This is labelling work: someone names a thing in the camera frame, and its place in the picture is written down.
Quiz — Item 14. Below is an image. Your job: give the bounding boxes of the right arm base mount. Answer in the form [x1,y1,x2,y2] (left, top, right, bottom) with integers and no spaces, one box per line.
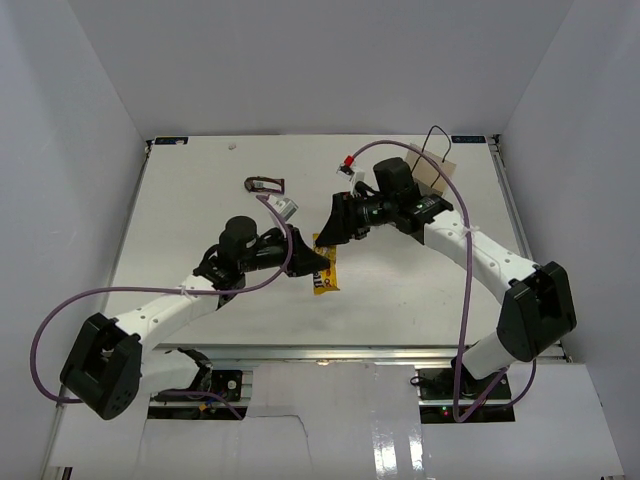
[410,367,516,425]

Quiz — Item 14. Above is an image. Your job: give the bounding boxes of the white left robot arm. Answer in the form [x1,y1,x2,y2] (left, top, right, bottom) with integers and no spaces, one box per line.
[60,216,330,420]

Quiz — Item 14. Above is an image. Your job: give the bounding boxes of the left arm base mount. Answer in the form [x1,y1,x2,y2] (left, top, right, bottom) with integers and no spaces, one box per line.
[152,370,243,411]

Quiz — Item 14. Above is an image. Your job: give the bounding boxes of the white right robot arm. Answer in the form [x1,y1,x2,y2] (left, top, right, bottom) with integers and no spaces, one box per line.
[315,157,577,399]

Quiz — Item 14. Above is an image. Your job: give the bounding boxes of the blue label corner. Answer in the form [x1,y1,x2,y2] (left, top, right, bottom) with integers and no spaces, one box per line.
[451,135,486,144]
[153,136,189,145]

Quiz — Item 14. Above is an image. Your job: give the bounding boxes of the brown chocolate bar wrapper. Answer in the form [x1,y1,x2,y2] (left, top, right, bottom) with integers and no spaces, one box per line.
[243,176,285,195]

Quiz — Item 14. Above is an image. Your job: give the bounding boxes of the blue label right corner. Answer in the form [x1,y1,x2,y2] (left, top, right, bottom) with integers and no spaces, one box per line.
[451,135,486,144]

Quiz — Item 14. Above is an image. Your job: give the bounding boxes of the blue label left corner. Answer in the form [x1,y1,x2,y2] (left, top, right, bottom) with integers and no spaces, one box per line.
[153,136,189,145]

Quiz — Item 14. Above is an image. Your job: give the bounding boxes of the large yellow M&M packet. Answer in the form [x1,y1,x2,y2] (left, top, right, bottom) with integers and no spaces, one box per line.
[312,246,340,296]

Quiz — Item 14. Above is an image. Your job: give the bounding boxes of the aluminium front rail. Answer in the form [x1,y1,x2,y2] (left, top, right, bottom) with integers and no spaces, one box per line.
[87,343,566,369]

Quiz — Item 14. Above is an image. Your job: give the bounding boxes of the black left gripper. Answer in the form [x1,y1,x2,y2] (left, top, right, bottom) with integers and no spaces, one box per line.
[239,224,329,278]

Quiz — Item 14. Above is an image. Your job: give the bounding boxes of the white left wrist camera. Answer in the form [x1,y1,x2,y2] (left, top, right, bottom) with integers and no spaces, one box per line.
[269,196,298,221]

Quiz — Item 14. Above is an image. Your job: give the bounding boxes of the brown paper coffee bag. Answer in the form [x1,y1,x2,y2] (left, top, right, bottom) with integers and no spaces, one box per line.
[405,125,456,196]

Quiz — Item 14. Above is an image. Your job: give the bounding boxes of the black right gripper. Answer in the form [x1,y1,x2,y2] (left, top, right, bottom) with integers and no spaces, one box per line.
[316,190,398,246]

